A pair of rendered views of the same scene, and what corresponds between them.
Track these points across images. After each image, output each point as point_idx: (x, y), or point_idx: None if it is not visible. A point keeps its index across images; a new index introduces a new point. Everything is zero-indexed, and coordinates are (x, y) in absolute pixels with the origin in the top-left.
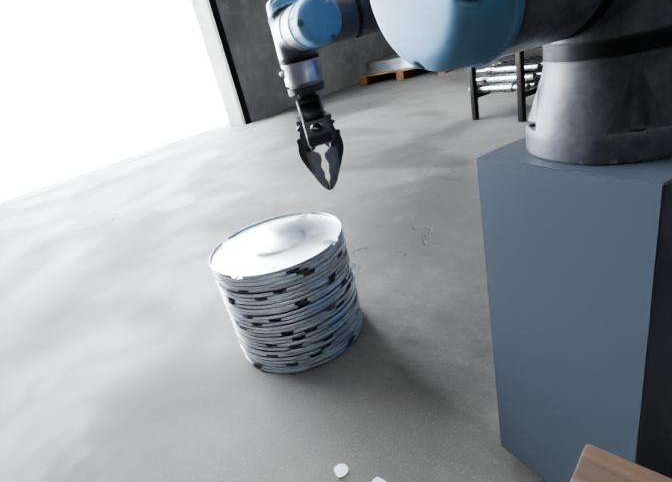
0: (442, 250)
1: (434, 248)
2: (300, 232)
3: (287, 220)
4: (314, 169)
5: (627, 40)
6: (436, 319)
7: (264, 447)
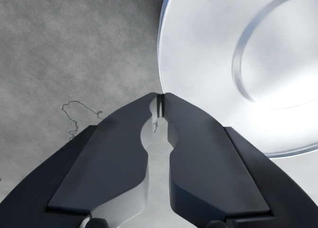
0: (58, 103)
1: (66, 110)
2: (243, 62)
3: (245, 138)
4: (213, 130)
5: None
6: None
7: None
